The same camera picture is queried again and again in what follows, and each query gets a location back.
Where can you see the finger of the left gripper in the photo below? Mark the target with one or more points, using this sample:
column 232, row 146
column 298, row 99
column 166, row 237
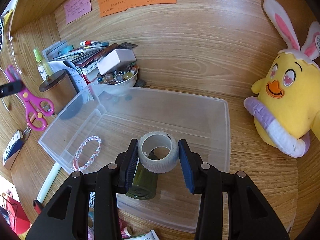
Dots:
column 11, row 88

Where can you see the yellow chick plush toy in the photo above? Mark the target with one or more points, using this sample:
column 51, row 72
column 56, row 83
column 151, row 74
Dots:
column 285, row 106

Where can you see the yellow green spray bottle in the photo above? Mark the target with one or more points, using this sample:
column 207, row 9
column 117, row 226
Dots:
column 43, row 66

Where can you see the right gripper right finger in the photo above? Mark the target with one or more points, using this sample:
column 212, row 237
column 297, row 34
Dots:
column 190, row 165

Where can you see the stack of books and papers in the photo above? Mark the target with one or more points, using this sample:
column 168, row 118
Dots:
column 81, row 63

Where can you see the white rectangular box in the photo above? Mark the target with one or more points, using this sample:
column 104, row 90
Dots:
column 115, row 60

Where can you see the pink paper note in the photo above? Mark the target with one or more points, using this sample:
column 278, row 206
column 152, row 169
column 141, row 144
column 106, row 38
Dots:
column 74, row 9

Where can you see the white bowl of marbles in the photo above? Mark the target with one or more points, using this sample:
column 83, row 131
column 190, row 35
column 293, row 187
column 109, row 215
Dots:
column 117, row 82

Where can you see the pink scissors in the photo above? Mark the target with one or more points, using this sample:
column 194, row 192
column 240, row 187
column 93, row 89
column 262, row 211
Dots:
column 36, row 108

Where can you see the white blue small box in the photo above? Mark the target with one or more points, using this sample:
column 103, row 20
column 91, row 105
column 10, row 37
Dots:
column 12, row 150

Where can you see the red white marker pen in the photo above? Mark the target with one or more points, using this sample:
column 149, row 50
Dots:
column 88, row 43

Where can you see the white plastic stick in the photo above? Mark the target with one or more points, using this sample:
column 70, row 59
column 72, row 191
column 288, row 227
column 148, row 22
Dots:
column 48, row 182

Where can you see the brown lidded canister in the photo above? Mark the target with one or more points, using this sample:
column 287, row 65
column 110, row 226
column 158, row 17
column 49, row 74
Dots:
column 59, row 89

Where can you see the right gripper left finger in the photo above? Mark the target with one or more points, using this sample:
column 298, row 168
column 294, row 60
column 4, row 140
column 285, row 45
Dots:
column 127, row 166

